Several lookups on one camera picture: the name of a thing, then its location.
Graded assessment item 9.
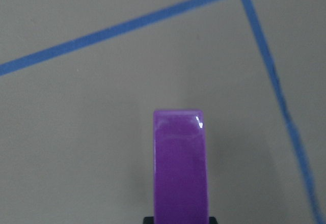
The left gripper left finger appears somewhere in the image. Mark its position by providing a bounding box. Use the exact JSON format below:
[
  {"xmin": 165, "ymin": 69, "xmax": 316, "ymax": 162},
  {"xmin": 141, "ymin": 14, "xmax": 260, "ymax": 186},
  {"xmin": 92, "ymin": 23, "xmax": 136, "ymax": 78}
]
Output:
[{"xmin": 143, "ymin": 216, "xmax": 154, "ymax": 224}]

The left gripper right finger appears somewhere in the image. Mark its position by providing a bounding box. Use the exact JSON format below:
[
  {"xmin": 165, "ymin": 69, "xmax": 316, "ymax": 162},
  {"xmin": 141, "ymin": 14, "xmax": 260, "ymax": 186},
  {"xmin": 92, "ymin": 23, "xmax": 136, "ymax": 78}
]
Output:
[{"xmin": 208, "ymin": 216, "xmax": 218, "ymax": 224}]

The purple block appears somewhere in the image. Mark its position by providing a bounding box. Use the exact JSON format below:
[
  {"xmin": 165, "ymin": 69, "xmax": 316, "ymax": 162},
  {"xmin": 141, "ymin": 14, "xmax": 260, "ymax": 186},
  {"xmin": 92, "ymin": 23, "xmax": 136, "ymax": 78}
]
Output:
[{"xmin": 153, "ymin": 110, "xmax": 209, "ymax": 223}]

